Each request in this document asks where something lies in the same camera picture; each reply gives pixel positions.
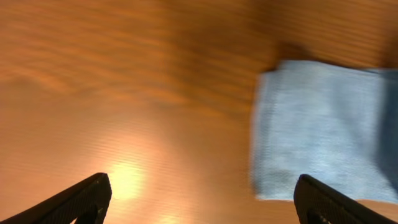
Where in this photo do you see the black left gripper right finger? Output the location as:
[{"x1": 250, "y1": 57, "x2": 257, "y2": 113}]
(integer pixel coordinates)
[{"x1": 294, "y1": 174, "x2": 397, "y2": 224}]

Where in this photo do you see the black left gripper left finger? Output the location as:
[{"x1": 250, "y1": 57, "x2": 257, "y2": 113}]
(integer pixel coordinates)
[{"x1": 1, "y1": 172, "x2": 112, "y2": 224}]

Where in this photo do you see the blue microfiber cloth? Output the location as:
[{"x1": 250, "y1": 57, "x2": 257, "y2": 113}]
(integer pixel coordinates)
[{"x1": 251, "y1": 60, "x2": 397, "y2": 202}]

